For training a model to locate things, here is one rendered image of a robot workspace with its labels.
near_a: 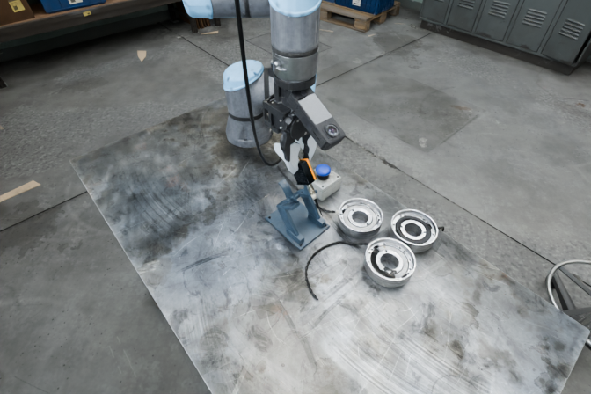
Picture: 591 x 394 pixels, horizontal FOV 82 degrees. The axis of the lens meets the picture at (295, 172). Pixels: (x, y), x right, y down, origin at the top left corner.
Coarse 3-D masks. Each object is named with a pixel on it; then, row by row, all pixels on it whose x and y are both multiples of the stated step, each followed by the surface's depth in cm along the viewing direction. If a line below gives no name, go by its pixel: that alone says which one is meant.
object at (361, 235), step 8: (352, 200) 85; (360, 200) 85; (368, 200) 85; (344, 208) 84; (360, 208) 84; (376, 208) 84; (352, 216) 84; (360, 216) 85; (368, 216) 82; (376, 216) 82; (344, 224) 79; (360, 224) 81; (368, 224) 81; (376, 224) 82; (344, 232) 82; (352, 232) 79; (360, 232) 78; (368, 232) 78; (376, 232) 80
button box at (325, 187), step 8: (320, 176) 90; (328, 176) 90; (336, 176) 90; (312, 184) 89; (320, 184) 88; (328, 184) 88; (336, 184) 90; (320, 192) 88; (328, 192) 90; (320, 200) 90
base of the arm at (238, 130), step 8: (232, 120) 104; (240, 120) 102; (248, 120) 102; (256, 120) 103; (232, 128) 105; (240, 128) 103; (248, 128) 103; (256, 128) 104; (264, 128) 106; (232, 136) 106; (240, 136) 105; (248, 136) 105; (264, 136) 106; (240, 144) 106; (248, 144) 106
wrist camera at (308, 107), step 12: (300, 96) 58; (312, 96) 59; (300, 108) 57; (312, 108) 57; (324, 108) 58; (312, 120) 56; (324, 120) 57; (312, 132) 57; (324, 132) 56; (336, 132) 57; (324, 144) 56; (336, 144) 58
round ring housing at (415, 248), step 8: (416, 216) 82; (424, 216) 82; (392, 224) 79; (408, 224) 81; (416, 224) 81; (432, 224) 80; (392, 232) 78; (416, 232) 82; (424, 232) 79; (432, 232) 79; (400, 240) 77; (432, 240) 76; (416, 248) 76; (424, 248) 76
